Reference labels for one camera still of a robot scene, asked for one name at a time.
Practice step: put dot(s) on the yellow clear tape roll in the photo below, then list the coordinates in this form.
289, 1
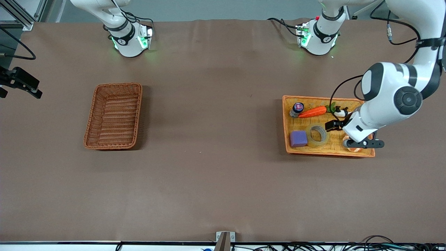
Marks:
310, 140

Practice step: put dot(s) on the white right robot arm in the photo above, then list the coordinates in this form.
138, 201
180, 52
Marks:
127, 45

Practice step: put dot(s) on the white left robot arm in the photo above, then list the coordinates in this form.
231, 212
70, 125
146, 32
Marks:
379, 83

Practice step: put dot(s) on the orange wicker basket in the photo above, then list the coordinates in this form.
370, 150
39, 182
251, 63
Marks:
336, 142

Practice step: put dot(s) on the brown wicker basket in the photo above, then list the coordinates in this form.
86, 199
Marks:
115, 118

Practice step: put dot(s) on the black white toy panda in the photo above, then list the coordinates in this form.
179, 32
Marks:
339, 111

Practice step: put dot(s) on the orange toy carrot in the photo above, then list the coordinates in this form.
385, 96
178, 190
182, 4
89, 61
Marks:
313, 112

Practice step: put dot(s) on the purple cube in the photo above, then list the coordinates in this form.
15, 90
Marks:
298, 138

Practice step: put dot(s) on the small bottle dark cap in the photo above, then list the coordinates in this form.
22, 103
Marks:
297, 108

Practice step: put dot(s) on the brown table cover mat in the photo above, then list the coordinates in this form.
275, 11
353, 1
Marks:
223, 191

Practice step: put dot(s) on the aluminium frame profile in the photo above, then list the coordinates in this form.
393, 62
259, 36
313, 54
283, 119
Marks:
28, 25

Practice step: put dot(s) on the grey metal mount bracket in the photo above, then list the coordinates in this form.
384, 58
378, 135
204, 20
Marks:
224, 238

